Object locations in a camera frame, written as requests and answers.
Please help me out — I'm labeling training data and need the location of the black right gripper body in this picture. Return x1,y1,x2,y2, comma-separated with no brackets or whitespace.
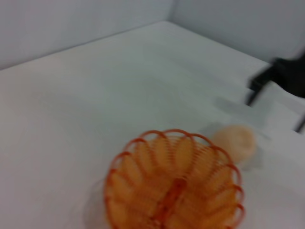
271,46,305,99

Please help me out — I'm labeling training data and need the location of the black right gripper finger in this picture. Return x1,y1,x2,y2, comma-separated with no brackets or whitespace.
245,63,278,107
294,114,305,133

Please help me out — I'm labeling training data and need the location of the round peach bread bun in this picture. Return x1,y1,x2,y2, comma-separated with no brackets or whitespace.
212,125,257,166

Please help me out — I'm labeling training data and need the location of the orange woven plastic basket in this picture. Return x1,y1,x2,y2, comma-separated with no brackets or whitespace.
103,128,245,229

